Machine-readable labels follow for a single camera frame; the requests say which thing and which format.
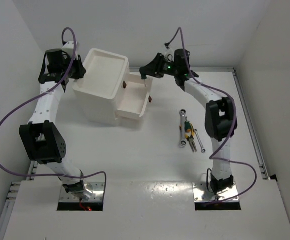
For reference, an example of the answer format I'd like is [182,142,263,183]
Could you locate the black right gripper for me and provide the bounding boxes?
[141,53,180,79]

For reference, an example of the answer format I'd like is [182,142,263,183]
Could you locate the white drawer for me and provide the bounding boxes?
[116,73,153,120]

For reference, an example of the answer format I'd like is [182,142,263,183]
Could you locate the green yellow stubby screwdriver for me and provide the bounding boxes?
[184,120,192,133]

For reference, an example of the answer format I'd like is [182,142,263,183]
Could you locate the green handled screwdriver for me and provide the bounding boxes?
[142,75,147,87]

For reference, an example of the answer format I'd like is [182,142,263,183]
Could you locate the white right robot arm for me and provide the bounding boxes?
[139,49,237,195]

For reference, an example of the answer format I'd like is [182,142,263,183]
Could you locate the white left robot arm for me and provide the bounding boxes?
[19,41,93,201]

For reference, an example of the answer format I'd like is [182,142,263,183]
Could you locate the white drawer cabinet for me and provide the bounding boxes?
[72,48,132,126]

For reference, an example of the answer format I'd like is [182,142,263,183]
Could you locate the green yellow long-nose pliers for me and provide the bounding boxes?
[185,125,197,153]

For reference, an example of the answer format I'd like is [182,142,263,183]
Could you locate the silver ratchet wrench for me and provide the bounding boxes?
[179,109,187,148]

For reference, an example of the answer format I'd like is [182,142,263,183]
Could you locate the silver combination wrench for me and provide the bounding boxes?
[194,128,206,154]

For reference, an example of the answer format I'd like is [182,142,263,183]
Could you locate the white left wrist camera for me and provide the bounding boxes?
[61,41,80,59]

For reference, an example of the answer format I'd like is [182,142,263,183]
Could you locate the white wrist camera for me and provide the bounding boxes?
[163,42,174,60]
[61,41,80,59]

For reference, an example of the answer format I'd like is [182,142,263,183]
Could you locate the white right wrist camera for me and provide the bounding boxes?
[163,42,174,60]

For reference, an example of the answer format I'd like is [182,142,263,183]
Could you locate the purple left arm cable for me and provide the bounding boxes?
[0,26,107,198]

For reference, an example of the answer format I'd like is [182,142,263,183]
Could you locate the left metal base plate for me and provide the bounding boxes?
[59,182,105,204]

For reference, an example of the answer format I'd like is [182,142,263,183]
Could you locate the metal base plate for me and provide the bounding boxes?
[192,182,239,204]
[59,182,105,204]

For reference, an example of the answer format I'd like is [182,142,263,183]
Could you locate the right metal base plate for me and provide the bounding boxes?
[192,182,239,204]

